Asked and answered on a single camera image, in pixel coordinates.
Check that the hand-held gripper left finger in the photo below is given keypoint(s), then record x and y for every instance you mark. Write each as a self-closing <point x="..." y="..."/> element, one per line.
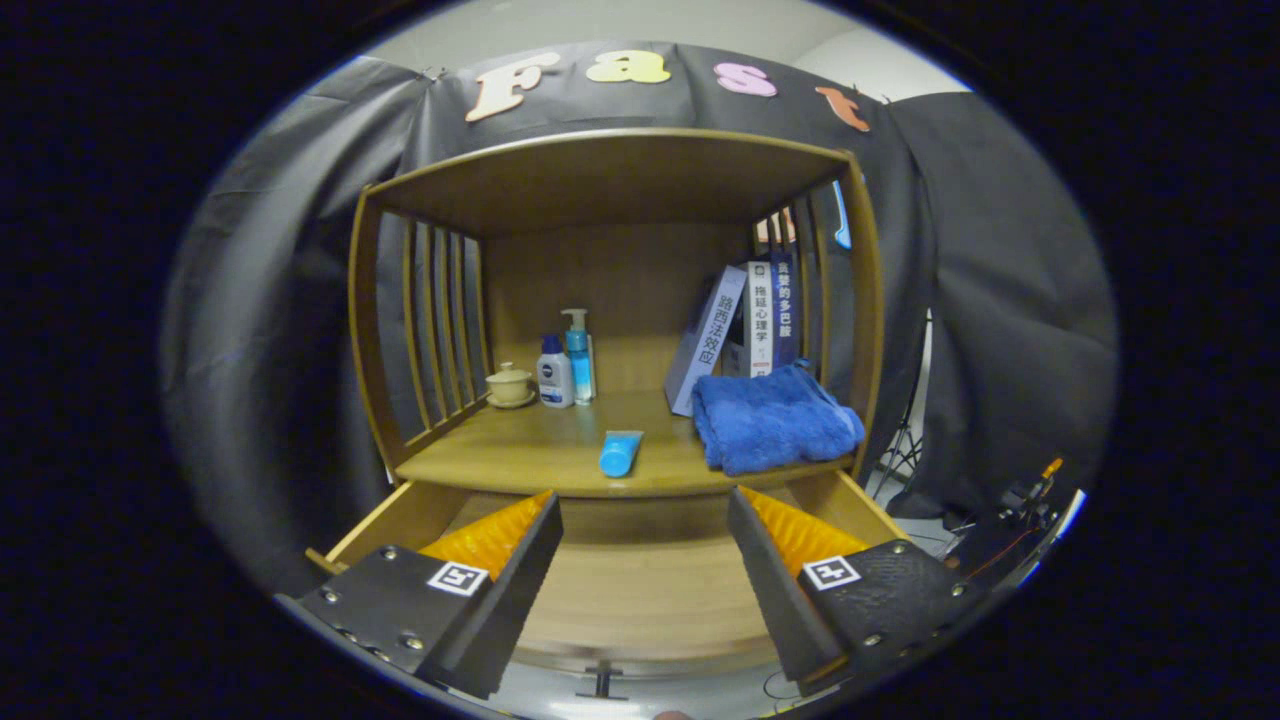
<point x="508" y="610"/>

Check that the black tripod stand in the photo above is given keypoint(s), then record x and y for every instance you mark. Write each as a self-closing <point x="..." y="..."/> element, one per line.
<point x="905" y="440"/>

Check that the dark blue book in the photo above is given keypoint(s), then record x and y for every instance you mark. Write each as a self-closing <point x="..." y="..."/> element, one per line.
<point x="785" y="310"/>

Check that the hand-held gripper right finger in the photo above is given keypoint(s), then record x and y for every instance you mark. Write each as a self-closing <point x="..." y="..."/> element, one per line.
<point x="778" y="590"/>

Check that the blue tube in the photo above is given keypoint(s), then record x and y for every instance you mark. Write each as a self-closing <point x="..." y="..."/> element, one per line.
<point x="620" y="455"/>

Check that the wooden countertop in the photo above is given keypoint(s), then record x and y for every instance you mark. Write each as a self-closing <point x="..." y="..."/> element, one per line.
<point x="540" y="450"/>

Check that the blue folded towel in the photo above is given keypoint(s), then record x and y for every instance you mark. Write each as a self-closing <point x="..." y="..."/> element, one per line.
<point x="770" y="420"/>

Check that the white bottle with blue cap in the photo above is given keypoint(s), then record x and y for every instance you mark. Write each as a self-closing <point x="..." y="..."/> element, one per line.
<point x="555" y="380"/>

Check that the wooden drawer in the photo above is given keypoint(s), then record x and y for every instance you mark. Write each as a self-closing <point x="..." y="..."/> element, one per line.
<point x="650" y="590"/>

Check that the blue pump bottle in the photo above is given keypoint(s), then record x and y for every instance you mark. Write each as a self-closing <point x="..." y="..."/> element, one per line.
<point x="579" y="365"/>

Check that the pale purple book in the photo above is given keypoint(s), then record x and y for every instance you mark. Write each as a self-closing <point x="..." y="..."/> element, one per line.
<point x="708" y="335"/>

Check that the white book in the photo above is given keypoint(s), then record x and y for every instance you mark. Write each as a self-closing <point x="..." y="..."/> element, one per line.
<point x="760" y="320"/>

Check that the wooden cabinet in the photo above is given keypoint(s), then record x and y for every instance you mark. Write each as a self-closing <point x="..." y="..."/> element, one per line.
<point x="600" y="180"/>

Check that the beige lidded teacup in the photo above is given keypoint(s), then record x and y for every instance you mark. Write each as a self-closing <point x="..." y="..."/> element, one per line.
<point x="510" y="385"/>

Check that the black backdrop cloth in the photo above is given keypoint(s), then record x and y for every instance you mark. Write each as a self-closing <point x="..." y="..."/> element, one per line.
<point x="280" y="300"/>

